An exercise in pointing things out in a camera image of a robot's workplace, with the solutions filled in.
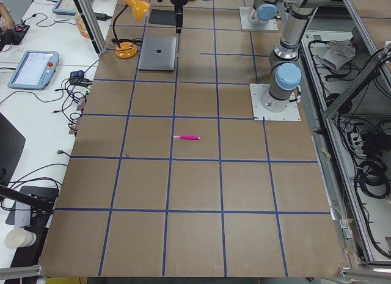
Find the pink marker pen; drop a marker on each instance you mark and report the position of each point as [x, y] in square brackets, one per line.
[182, 137]

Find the silver robot arm near mouse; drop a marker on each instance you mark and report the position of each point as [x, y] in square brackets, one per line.
[262, 12]

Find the silver robot arm near pen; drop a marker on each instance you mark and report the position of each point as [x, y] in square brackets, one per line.
[286, 75]

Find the black mousepad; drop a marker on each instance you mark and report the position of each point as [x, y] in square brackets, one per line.
[162, 17]

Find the silver closed laptop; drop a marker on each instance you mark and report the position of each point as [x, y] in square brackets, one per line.
[158, 53]

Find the orange desk lamp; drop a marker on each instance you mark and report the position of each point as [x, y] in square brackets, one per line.
[127, 38]

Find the black power adapter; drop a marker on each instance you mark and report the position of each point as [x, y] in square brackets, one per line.
[102, 16]

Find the blue teach pendant far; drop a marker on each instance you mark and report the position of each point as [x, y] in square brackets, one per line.
[64, 7]

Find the blue teach pendant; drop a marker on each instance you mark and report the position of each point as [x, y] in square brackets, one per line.
[35, 70]
[64, 7]

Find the blue teach pendant near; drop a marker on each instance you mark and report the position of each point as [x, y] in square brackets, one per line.
[35, 70]

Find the white paper cup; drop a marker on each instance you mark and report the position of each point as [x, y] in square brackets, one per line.
[19, 237]

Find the aluminium frame post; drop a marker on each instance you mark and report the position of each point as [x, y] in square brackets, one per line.
[88, 16]

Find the black camera stand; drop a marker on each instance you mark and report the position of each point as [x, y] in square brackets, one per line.
[38, 197]

